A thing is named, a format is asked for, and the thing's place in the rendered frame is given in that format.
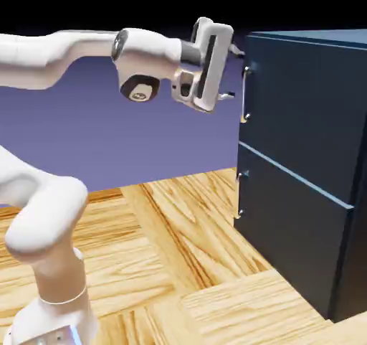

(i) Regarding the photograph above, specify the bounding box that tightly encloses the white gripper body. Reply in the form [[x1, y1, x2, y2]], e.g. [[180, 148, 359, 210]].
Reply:
[[190, 16, 234, 114]]

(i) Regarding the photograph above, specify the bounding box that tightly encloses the large dark blue cabinet door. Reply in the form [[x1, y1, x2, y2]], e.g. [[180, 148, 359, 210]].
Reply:
[[237, 34, 367, 207]]

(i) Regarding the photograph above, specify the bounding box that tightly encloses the dark blue cabinet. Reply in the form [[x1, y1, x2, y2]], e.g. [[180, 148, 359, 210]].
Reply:
[[234, 29, 367, 323]]

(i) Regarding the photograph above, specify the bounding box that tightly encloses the small dark blue cabinet door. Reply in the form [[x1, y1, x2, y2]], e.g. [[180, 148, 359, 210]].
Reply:
[[234, 142, 354, 321]]

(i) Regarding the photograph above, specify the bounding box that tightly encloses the long silver door handle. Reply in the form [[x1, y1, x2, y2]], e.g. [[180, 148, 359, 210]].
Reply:
[[239, 65, 253, 124]]

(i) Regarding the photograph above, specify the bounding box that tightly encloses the short silver door handle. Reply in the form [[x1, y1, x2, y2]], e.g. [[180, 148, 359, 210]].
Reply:
[[234, 170, 249, 219]]

